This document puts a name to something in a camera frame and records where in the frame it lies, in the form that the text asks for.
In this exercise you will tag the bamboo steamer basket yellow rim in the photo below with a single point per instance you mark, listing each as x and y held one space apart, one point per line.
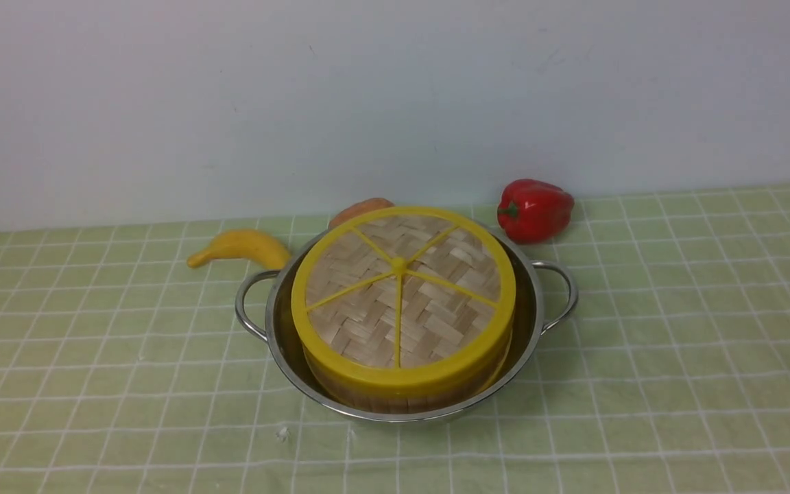
481 377

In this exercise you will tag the woven bamboo steamer lid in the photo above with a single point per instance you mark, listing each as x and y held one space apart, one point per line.
403 299

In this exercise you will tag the stainless steel pot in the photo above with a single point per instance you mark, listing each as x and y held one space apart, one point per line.
277 332

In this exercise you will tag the yellow banana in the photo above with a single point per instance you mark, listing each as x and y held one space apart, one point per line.
249 244

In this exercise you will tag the red bell pepper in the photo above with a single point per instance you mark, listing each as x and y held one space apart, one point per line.
532 211

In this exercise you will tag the green checkered tablecloth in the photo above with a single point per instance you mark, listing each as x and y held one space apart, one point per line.
124 371

